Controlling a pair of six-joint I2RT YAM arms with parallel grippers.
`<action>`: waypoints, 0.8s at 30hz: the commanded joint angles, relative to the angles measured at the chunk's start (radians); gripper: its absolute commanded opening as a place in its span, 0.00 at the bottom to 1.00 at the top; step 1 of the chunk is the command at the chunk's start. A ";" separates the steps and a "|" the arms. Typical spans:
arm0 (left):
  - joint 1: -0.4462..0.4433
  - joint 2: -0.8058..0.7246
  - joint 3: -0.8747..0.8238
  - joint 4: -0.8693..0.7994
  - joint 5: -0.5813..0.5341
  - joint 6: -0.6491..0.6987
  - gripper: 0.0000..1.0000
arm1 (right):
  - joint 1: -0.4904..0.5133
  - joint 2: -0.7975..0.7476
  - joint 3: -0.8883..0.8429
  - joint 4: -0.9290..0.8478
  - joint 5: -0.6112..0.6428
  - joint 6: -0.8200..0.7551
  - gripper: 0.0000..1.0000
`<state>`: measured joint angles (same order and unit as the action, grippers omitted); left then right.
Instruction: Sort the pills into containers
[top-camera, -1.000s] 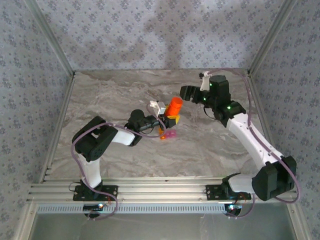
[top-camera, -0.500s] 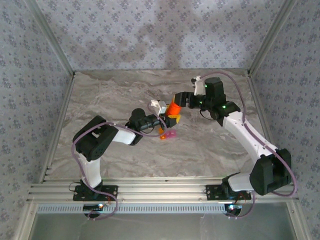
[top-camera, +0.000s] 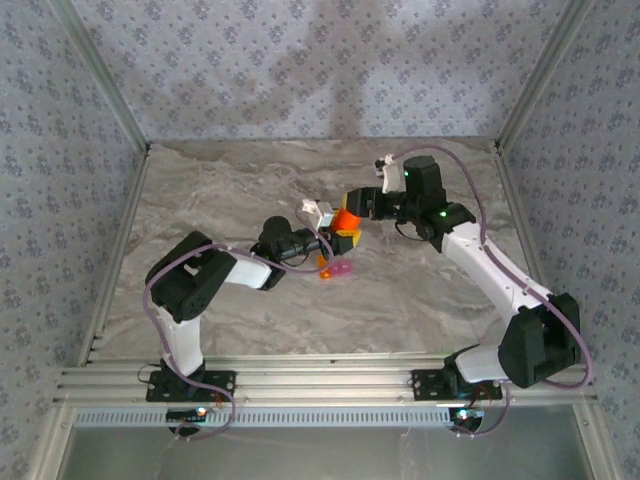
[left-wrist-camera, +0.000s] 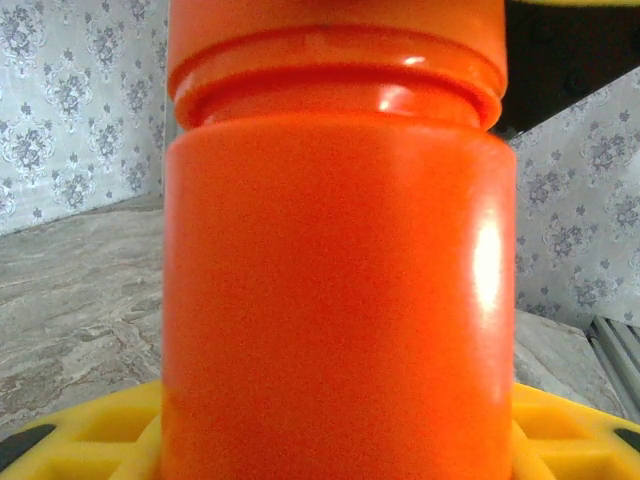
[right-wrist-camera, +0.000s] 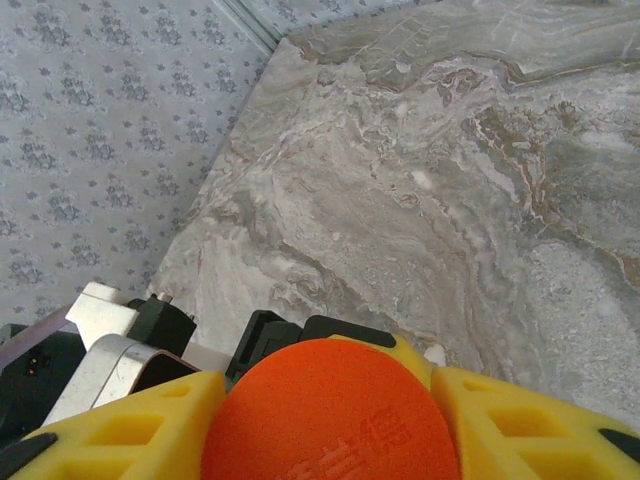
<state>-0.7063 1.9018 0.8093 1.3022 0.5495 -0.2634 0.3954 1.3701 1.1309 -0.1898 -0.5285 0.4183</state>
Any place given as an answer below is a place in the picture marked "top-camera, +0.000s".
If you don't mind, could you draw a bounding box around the aluminium corner post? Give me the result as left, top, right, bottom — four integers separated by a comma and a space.
47, 0, 152, 154
494, 0, 597, 151

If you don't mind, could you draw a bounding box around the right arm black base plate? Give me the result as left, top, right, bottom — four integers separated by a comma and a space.
410, 368, 503, 401

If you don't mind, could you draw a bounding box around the grey slotted cable duct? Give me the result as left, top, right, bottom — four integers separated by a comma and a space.
74, 405, 459, 429

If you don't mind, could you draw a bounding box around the aluminium mounting rail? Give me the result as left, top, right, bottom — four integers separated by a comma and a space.
52, 352, 599, 406

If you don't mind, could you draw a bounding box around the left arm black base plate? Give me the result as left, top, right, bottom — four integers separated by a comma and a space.
144, 369, 237, 404

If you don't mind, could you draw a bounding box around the table side rail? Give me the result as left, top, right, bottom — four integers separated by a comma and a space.
77, 144, 154, 366
494, 142, 571, 364

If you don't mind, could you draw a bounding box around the grey metal bottom panel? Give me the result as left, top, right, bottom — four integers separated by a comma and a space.
57, 424, 596, 480

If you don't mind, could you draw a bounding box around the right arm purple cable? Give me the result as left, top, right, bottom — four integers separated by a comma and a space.
392, 144, 596, 441

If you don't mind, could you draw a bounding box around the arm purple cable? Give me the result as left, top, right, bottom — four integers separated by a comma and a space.
143, 207, 335, 444
392, 144, 596, 441

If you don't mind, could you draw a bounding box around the right table side rail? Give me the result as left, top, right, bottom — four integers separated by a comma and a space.
494, 142, 571, 364

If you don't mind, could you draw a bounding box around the left lower frame leg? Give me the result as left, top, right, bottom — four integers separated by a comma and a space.
29, 404, 76, 480

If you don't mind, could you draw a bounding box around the orange pill bottle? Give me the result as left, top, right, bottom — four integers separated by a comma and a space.
332, 207, 362, 232

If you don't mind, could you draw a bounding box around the left table side rail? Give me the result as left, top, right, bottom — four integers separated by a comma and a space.
77, 144, 154, 366

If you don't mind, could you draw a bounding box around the right aluminium corner post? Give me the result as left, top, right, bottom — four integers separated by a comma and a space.
494, 0, 597, 151

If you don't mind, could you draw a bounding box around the frame leg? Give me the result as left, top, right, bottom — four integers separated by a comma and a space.
29, 404, 76, 480
572, 399, 624, 480

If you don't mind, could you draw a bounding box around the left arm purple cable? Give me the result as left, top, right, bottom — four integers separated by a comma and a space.
143, 207, 335, 444

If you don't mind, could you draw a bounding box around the left aluminium corner post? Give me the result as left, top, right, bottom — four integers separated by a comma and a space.
47, 0, 152, 154

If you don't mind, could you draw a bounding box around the right lower frame leg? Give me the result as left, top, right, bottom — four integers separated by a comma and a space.
572, 399, 624, 480

